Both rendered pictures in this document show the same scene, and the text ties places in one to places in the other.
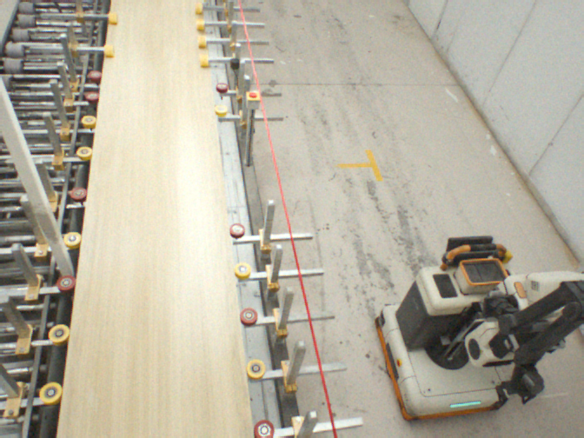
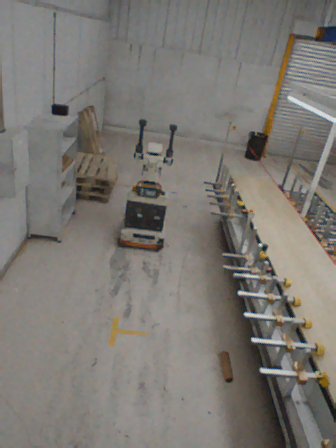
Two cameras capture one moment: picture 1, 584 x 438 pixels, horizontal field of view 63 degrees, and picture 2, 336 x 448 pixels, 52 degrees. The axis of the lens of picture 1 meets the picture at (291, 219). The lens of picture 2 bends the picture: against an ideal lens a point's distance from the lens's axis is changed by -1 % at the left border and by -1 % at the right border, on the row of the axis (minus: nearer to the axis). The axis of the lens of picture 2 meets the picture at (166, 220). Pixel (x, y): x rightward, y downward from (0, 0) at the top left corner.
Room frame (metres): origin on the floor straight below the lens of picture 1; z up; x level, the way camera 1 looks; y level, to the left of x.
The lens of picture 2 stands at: (5.72, 0.32, 2.68)
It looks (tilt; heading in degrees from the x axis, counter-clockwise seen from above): 28 degrees down; 194
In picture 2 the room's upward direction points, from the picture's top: 10 degrees clockwise
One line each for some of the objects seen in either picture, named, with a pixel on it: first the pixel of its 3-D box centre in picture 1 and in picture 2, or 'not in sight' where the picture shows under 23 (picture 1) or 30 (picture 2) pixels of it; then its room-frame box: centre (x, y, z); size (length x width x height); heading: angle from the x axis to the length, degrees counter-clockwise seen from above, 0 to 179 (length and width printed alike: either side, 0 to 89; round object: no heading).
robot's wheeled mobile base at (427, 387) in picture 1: (439, 355); (143, 229); (1.46, -1.06, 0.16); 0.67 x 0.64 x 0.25; 17
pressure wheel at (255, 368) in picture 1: (255, 373); not in sight; (0.84, 0.03, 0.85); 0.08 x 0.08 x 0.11
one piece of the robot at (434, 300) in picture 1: (461, 308); (146, 205); (1.55, -1.03, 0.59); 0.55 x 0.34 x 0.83; 107
